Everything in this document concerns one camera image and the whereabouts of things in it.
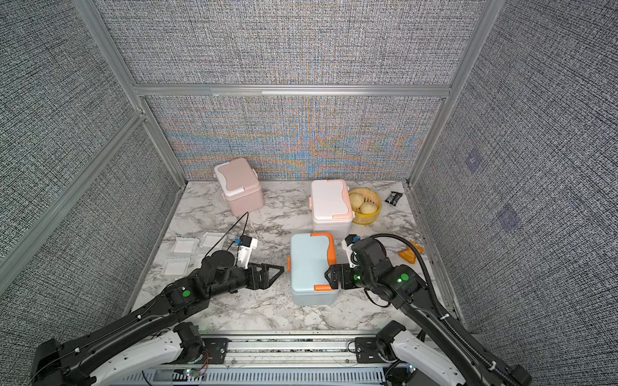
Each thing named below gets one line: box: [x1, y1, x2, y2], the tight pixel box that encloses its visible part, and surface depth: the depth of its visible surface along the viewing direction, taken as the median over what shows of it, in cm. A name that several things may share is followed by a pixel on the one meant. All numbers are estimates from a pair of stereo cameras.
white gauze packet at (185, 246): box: [170, 236, 200, 255], surface depth 99 cm
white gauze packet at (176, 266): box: [161, 257, 191, 276], surface depth 94 cm
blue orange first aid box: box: [286, 232, 339, 307], surface depth 80 cm
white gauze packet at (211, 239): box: [200, 231, 228, 249], surface depth 102 cm
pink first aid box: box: [214, 156, 264, 218], surface depth 102 cm
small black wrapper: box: [384, 191, 404, 207], surface depth 114 cm
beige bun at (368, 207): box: [359, 201, 379, 215], surface depth 105 cm
